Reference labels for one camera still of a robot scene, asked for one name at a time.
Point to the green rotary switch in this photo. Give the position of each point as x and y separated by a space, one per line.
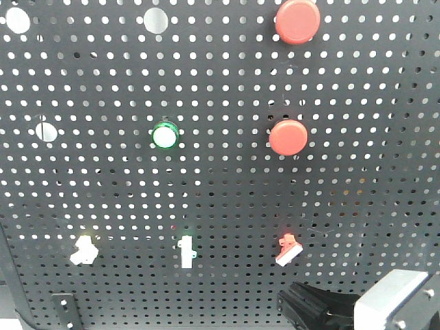
185 244

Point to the green illuminated push button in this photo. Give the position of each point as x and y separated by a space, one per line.
165 135

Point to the black perforated pegboard panel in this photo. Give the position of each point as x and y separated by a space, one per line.
82 89

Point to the lower red mushroom button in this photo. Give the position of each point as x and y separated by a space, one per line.
288 137

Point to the yellow rotary switch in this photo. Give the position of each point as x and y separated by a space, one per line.
86 252

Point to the left black table clamp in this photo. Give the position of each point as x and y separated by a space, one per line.
67 311

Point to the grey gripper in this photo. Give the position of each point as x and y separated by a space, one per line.
403 299

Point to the red mushroom button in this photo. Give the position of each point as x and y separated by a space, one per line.
288 137
297 21

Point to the upper red mushroom button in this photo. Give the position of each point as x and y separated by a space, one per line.
297 21

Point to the red rotary switch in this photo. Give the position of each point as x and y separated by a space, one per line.
289 249

